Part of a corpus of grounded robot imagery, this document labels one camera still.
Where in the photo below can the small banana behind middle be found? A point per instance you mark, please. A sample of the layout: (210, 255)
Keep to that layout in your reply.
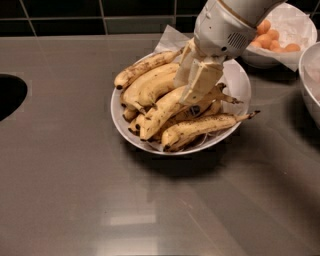
(210, 105)

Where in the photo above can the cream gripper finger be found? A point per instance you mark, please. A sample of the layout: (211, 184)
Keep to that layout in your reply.
(203, 76)
(188, 65)

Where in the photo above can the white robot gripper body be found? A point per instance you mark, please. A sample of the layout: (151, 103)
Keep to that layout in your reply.
(222, 30)

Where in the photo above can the spotted banana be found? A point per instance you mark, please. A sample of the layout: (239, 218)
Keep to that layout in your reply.
(127, 76)
(179, 134)

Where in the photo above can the orange fruit far right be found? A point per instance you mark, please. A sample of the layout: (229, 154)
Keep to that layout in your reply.
(273, 34)

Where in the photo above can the short banana lower left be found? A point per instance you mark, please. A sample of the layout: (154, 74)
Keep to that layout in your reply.
(140, 121)

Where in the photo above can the white bowl at right edge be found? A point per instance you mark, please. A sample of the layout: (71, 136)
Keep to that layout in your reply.
(309, 73)

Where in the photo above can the large white banana bowl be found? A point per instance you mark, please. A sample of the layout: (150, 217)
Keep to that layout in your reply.
(129, 132)

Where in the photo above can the top spotted banana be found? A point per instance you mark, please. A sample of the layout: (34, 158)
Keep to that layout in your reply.
(127, 76)

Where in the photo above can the long banana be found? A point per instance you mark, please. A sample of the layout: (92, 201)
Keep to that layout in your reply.
(166, 107)

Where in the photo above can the short banana stub left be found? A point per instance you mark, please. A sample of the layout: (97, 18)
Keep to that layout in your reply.
(129, 114)

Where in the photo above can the front spotted banana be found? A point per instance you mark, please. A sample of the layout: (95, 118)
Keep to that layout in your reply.
(179, 134)

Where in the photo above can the orange fruit centre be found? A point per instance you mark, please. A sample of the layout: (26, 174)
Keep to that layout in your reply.
(264, 41)

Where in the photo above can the orange fruit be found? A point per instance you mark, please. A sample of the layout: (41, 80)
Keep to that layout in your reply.
(264, 41)
(292, 47)
(263, 27)
(273, 34)

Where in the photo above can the white bowl of oranges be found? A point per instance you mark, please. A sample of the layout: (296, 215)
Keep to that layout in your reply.
(294, 26)

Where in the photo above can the orange fruit top left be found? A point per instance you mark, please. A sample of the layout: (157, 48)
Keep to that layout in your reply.
(292, 47)

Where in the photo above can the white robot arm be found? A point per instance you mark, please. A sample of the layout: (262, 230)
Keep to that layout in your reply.
(259, 10)

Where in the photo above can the orange fruit top right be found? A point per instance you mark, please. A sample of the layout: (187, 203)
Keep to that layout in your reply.
(263, 27)

